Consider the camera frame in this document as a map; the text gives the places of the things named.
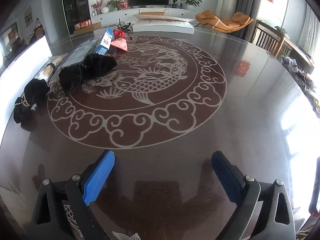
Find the green potted plant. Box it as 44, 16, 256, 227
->
181, 0, 203, 10

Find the orange lounge chair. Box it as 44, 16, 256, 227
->
195, 10, 253, 34

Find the white storage box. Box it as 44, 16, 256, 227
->
0, 37, 52, 136

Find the red packet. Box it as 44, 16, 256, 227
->
111, 29, 128, 51

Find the white foam board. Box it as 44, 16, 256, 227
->
132, 14, 194, 34

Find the black velvet bow with chain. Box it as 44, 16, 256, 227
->
13, 79, 50, 132

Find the cardboard box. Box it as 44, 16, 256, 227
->
73, 22, 101, 35

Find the wooden bench stool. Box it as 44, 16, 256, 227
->
139, 11, 165, 16

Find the blue white product box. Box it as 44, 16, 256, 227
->
95, 28, 113, 55

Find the red flower vase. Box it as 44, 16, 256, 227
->
91, 0, 105, 15

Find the wooden side table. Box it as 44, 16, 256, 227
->
276, 37, 314, 74

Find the small potted plant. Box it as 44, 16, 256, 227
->
171, 0, 178, 8

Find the framed wall picture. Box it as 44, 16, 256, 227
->
24, 6, 33, 27

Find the black velvet scrunchie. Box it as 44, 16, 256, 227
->
59, 64, 82, 94

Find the wooden dining chair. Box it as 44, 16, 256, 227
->
252, 21, 284, 57

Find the clear plastic zip bag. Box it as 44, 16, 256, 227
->
60, 37, 101, 68

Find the bagged bamboo sticks bundle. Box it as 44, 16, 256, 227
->
34, 53, 68, 83

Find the leafy plant beside vase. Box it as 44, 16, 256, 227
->
106, 0, 124, 10

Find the white tv cabinet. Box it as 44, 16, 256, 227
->
91, 8, 197, 26

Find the black display cabinet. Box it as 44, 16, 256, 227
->
62, 0, 91, 35

